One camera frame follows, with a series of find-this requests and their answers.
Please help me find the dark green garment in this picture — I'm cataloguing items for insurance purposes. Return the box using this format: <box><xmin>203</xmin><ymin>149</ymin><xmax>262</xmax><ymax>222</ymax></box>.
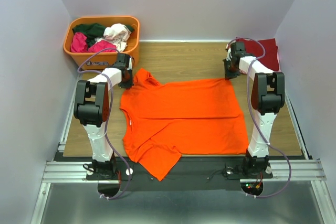
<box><xmin>72</xmin><ymin>23</ymin><xmax>135</xmax><ymax>48</ymax></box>

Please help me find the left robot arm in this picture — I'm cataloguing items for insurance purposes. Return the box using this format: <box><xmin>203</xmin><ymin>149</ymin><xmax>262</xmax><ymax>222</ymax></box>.
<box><xmin>74</xmin><ymin>53</ymin><xmax>134</xmax><ymax>179</ymax></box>

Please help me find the magenta garment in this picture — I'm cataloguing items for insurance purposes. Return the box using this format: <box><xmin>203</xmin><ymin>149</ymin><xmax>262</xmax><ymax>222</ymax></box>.
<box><xmin>70</xmin><ymin>32</ymin><xmax>117</xmax><ymax>53</ymax></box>

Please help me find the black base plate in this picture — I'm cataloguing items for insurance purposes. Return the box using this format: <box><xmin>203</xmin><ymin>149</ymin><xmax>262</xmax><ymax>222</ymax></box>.
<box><xmin>83</xmin><ymin>156</ymin><xmax>272</xmax><ymax>191</ymax></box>

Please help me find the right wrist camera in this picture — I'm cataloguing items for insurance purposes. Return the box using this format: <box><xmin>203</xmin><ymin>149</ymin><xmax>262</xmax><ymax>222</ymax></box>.
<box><xmin>225</xmin><ymin>44</ymin><xmax>232</xmax><ymax>61</ymax></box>

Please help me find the pale pink garment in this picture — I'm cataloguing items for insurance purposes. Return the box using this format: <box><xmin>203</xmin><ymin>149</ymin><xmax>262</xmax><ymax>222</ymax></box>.
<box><xmin>92</xmin><ymin>24</ymin><xmax>134</xmax><ymax>52</ymax></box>

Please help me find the folded dark red t-shirt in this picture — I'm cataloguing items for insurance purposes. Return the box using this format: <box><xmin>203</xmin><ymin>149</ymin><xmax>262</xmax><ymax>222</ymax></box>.
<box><xmin>237</xmin><ymin>38</ymin><xmax>280</xmax><ymax>71</ymax></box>

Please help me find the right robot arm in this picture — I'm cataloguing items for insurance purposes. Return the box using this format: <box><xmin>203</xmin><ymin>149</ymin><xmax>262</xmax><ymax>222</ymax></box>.
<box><xmin>223</xmin><ymin>39</ymin><xmax>285</xmax><ymax>177</ymax></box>

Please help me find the orange t-shirt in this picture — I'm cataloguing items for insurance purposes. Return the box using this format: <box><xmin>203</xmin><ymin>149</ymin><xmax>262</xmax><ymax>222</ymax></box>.
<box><xmin>120</xmin><ymin>69</ymin><xmax>248</xmax><ymax>180</ymax></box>

